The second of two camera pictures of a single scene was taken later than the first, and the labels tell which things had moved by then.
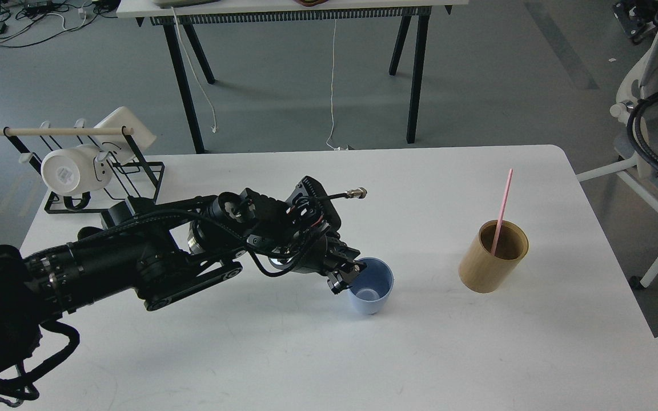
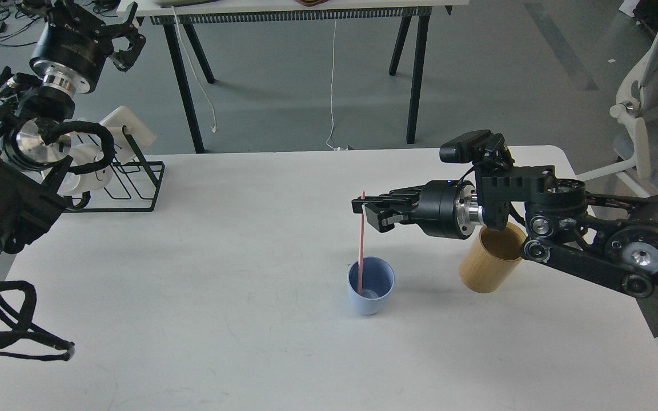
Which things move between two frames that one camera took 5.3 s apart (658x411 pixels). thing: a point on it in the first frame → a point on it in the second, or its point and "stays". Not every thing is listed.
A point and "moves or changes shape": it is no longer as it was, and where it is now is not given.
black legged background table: x=170 y=13 stays
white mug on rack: x=75 y=170 stays
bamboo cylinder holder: x=480 y=271 stays
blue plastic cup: x=370 y=292 stays
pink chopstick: x=502 y=214 moves or changes shape
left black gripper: x=300 y=233 → x=71 y=46
